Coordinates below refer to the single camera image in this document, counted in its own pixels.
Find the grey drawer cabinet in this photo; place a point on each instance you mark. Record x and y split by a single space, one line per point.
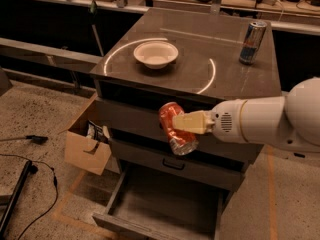
206 71

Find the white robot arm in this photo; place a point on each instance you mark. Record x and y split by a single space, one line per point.
290 122

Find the green handled stick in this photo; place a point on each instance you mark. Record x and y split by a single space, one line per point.
93 8

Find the middle grey drawer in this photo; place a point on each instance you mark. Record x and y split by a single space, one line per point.
207 174

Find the black handled tool on floor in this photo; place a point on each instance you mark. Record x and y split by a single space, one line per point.
33 138

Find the top grey drawer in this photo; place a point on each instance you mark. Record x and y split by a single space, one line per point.
145 123

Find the cardboard box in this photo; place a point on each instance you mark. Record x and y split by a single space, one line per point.
80 150

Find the red coke can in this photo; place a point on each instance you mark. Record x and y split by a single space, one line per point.
181 143

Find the silver blue energy drink can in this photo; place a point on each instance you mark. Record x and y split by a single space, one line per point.
252 42

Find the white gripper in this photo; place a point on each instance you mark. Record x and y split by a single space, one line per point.
226 120

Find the black bar on floor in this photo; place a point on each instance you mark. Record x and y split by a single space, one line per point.
9 201

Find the open bottom grey drawer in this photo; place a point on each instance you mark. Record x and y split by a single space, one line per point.
147 204

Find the white bowl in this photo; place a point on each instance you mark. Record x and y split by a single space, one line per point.
155 54

